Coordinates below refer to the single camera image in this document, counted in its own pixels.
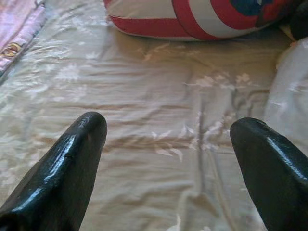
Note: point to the beige floral bed sheet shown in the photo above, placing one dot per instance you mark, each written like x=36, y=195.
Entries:
x=156, y=96

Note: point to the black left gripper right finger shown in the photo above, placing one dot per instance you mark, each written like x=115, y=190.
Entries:
x=276, y=183

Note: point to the floral grey cased pillow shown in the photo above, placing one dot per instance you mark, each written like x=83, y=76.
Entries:
x=291, y=91

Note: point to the red white blue shield bolster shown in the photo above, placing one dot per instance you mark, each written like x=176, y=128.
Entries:
x=154, y=25

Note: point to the pink cartoon blanket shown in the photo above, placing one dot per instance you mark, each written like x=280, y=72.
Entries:
x=14, y=24

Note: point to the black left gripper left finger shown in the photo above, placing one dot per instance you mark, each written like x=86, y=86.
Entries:
x=55, y=183

